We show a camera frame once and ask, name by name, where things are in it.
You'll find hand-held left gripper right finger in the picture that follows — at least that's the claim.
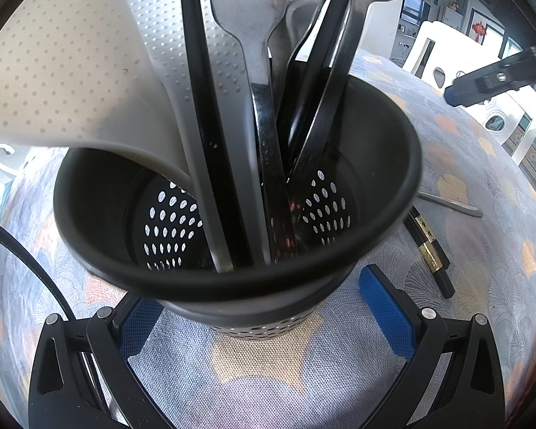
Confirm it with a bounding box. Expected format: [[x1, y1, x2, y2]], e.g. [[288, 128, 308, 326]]
[[358, 263, 505, 429]]

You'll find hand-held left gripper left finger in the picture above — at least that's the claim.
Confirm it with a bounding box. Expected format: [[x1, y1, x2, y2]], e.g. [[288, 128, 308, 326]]
[[28, 295, 175, 429]]

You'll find black perforated utensil holder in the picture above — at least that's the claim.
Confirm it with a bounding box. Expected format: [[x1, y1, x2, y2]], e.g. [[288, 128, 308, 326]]
[[54, 60, 423, 338]]

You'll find cream dimpled rice paddle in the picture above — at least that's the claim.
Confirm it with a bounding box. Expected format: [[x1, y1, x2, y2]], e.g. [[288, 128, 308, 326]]
[[0, 0, 193, 179]]

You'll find white dimpled rice paddle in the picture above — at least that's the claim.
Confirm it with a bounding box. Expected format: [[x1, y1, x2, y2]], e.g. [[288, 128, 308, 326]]
[[118, 0, 294, 274]]

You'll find white dining chair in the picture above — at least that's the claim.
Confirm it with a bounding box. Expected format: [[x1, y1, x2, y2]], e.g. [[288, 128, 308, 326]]
[[471, 85, 536, 162], [404, 21, 476, 97]]

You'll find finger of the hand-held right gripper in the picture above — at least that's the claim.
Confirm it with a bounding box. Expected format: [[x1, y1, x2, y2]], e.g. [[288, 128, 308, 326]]
[[444, 47, 536, 108]]

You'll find black cable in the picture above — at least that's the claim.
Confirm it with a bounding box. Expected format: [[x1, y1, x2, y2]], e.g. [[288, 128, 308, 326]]
[[0, 216, 70, 322]]

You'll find red flower wall picture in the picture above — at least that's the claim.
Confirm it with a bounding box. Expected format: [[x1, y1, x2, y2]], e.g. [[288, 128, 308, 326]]
[[469, 9, 503, 48]]

